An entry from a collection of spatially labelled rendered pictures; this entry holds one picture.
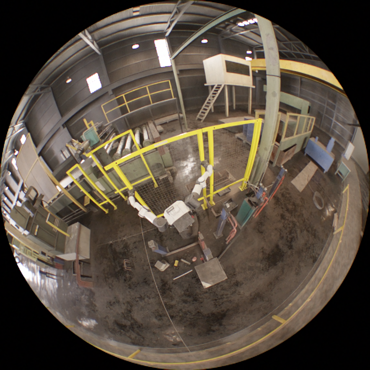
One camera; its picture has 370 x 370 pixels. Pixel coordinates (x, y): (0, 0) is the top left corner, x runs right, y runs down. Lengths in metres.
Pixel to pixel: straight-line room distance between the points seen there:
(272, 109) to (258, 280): 3.11
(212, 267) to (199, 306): 1.32
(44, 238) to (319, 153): 10.32
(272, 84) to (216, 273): 2.77
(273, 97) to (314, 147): 4.69
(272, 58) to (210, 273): 3.09
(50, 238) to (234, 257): 4.79
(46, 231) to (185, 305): 3.99
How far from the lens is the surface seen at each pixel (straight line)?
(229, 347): 3.26
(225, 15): 3.43
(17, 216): 4.11
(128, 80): 11.48
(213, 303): 2.51
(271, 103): 2.27
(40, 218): 4.24
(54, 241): 4.30
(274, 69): 2.29
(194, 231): 2.31
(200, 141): 1.51
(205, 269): 1.40
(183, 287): 2.45
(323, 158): 6.60
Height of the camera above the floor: 2.36
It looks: 48 degrees down
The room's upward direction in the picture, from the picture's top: 15 degrees counter-clockwise
